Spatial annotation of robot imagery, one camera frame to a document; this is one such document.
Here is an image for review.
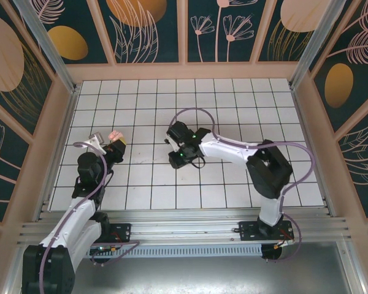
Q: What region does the pink earbud charging case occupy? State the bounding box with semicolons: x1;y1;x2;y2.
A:
107;130;125;143

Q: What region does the small green-lit controller board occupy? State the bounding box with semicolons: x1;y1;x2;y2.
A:
90;244;119;255

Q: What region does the grey metal sheet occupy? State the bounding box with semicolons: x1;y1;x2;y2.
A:
6;241;364;294

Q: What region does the thin black cable loop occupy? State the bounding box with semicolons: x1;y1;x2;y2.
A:
190;154;206;170

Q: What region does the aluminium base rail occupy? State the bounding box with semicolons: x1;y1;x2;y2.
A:
17;208;352;247

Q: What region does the grey slotted cable duct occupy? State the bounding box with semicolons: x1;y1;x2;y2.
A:
88;246;263;258

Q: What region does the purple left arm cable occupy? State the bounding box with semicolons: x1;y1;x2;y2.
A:
38;141;140;294

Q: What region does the aluminium frame post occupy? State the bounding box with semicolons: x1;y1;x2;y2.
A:
13;0;80;94
289;0;339;90

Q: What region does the yellow connector with wires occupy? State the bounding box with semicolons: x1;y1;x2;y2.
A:
274;238;296;249

